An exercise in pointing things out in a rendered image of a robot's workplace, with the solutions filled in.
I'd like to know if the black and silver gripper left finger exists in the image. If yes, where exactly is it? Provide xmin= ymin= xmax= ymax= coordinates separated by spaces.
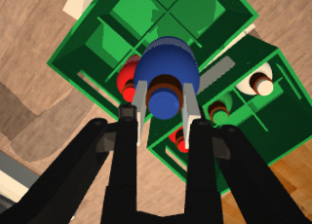
xmin=0 ymin=81 xmax=147 ymax=224

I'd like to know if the cream bottle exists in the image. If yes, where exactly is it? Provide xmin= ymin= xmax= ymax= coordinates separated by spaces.
xmin=236 ymin=61 xmax=273 ymax=95

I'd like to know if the red bottle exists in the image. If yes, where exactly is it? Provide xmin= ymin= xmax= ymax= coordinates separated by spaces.
xmin=168 ymin=126 xmax=188 ymax=152
xmin=117 ymin=55 xmax=140 ymax=102

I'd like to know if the cream paper strip with colored squares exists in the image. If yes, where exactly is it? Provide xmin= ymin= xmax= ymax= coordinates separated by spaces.
xmin=63 ymin=0 xmax=93 ymax=19

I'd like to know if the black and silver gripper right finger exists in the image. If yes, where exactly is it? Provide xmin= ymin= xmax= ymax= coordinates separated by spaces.
xmin=181 ymin=83 xmax=312 ymax=224

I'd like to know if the green crate with dividers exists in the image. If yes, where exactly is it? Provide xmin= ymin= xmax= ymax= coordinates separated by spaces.
xmin=46 ymin=0 xmax=259 ymax=121
xmin=146 ymin=34 xmax=312 ymax=183

